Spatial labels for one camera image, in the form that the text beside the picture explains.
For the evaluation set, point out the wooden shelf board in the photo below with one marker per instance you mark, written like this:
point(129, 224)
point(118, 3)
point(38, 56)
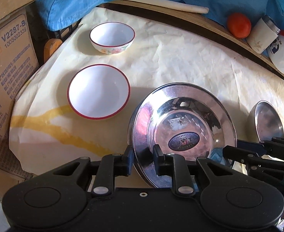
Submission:
point(194, 23)

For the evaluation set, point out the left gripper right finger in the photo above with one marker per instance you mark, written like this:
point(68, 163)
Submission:
point(175, 166)

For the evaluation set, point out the small orange object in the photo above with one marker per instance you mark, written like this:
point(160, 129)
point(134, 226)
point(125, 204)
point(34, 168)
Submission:
point(51, 47)

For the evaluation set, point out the white rolled paper tube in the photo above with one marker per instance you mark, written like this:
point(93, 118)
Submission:
point(175, 6)

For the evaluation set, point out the lower printed cardboard box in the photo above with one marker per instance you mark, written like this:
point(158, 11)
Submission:
point(18, 62)

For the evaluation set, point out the white bottle blue cap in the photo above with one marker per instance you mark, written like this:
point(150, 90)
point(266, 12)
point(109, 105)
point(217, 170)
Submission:
point(276, 52)

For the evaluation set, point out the orange fruit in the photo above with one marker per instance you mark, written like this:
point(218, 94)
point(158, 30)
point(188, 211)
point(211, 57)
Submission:
point(239, 25)

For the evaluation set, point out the white steel thermos cup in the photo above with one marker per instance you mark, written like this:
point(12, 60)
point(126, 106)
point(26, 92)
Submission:
point(263, 34)

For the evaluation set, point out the black plastic crate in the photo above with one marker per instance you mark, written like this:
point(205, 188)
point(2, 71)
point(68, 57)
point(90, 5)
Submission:
point(40, 35)

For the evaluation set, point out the floral red-rimmed white bowl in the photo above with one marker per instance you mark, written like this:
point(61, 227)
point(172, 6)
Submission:
point(112, 37)

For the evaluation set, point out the cream paper table cover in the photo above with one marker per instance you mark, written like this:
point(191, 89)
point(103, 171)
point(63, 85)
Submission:
point(46, 133)

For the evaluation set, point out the deep steel bowl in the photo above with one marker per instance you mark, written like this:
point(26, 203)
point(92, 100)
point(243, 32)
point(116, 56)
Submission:
point(263, 123)

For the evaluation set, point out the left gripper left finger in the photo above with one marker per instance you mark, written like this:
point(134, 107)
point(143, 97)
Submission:
point(110, 167)

